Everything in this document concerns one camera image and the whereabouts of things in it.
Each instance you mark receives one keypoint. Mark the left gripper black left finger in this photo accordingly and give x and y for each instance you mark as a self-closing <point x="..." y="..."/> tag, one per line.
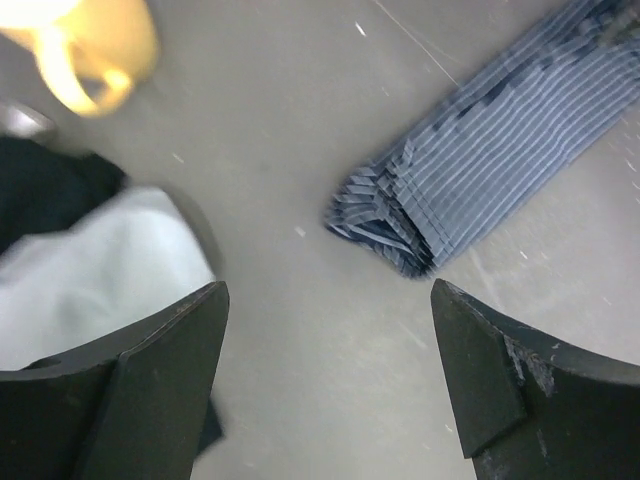
<point x="129" y="405"/>

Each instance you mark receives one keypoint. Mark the navy striped boxer underwear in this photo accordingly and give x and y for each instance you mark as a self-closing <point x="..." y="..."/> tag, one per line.
<point x="496" y="141"/>

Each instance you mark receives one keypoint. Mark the black garment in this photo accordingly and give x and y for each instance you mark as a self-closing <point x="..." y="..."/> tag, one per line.
<point x="45" y="191"/>

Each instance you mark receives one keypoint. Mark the yellow ceramic mug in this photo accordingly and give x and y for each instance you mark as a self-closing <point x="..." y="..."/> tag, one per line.
<point x="90" y="54"/>

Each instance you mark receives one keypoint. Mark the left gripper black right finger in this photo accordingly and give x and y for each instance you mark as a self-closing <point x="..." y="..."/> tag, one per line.
<point x="528" y="405"/>

